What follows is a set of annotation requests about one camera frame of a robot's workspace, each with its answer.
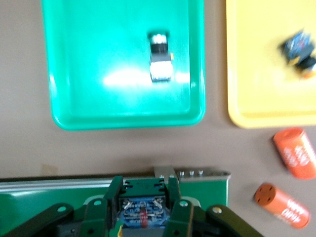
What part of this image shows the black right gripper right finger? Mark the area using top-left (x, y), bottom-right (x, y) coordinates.
top-left (164, 176), bottom-right (265, 237)

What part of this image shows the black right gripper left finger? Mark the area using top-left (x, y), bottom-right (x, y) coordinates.
top-left (0, 175), bottom-right (124, 237)

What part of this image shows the green mushroom push button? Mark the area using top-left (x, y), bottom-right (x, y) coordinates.
top-left (112, 179), bottom-right (182, 237)
top-left (147, 31), bottom-right (175, 83)

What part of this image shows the orange cylinder white print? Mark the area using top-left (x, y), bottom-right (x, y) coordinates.
top-left (254, 182), bottom-right (311, 229)
top-left (273, 127), bottom-right (316, 180)

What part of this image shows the yellow mushroom push button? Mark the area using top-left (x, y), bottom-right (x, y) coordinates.
top-left (277, 29), bottom-right (316, 79)

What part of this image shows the green conveyor belt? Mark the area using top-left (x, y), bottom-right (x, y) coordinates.
top-left (0, 166), bottom-right (232, 237)

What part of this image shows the green plastic tray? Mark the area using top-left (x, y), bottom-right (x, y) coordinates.
top-left (40, 0), bottom-right (207, 131)

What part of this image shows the yellow plastic tray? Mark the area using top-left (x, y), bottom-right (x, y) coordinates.
top-left (226, 0), bottom-right (316, 129)

